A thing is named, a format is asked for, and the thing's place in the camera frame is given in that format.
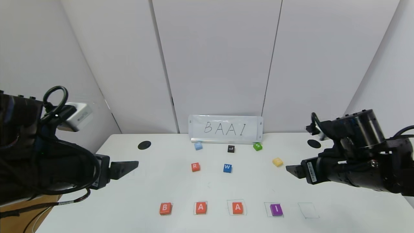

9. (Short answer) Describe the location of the grey power cable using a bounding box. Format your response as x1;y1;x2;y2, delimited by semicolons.
22;203;56;233

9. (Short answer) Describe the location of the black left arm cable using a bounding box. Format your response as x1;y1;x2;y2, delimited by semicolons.
0;86;102;218

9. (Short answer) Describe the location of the white BAAI sign board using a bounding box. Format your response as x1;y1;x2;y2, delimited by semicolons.
188;114;264;144

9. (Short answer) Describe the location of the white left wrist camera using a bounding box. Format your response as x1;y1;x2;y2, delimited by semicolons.
58;102;93;132

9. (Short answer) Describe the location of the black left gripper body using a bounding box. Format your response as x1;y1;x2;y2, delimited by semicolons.
89;154;111;190

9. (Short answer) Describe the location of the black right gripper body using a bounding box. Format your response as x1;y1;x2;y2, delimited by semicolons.
300;157;339;185

